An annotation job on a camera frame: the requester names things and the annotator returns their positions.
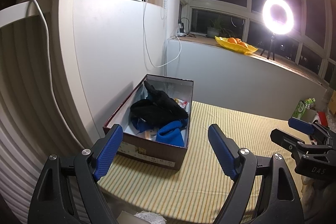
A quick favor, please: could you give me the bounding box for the white charger plug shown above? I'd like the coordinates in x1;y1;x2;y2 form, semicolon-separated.
177;17;195;38

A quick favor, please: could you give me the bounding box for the potted plant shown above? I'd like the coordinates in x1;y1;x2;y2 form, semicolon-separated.
207;15;229;38

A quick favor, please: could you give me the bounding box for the brown cardboard box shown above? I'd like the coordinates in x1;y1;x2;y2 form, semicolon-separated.
328;90;336;115

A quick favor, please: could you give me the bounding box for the black velvet drawstring pouch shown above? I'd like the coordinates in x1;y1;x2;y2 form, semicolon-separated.
130;81;189;127

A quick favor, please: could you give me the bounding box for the yellow fruit plate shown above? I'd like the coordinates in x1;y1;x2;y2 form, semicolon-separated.
215;36;258;55

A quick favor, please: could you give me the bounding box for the dark red shoe box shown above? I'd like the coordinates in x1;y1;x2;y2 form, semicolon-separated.
103;75;194;170

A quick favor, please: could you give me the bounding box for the white snack packet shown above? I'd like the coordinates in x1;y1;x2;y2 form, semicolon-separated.
174;98;188;110

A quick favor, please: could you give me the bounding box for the orange fruit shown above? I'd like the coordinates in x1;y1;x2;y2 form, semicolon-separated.
227;38;238;44

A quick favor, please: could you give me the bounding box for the white cable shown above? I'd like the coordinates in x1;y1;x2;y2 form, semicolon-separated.
142;0;182;68

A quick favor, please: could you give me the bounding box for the red white packet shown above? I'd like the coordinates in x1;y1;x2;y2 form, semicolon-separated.
317;111;329;127

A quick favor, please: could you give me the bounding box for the ring light on tripod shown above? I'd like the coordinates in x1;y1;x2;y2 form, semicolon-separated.
262;0;294;61

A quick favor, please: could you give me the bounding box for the white lace cloth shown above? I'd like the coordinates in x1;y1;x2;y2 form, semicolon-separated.
134;211;167;224

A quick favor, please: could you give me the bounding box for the blue fleece cloth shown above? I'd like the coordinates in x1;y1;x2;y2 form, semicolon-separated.
131;118;188;147

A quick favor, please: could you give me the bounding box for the green white tissue pack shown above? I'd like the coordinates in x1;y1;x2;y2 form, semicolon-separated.
292;98;315;119

